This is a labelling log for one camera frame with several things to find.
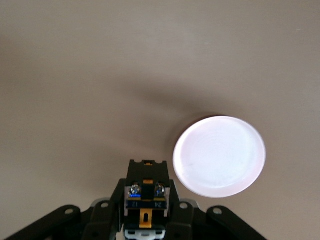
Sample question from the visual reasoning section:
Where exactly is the pink round plate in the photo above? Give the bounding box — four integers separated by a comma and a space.
172, 115, 267, 200

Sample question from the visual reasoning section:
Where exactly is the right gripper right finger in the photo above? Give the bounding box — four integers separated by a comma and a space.
165, 178, 269, 240

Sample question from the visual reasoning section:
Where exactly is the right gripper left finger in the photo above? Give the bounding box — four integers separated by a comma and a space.
3, 177, 127, 240

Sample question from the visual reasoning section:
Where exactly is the orange black push switch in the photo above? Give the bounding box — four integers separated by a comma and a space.
123, 159, 172, 240

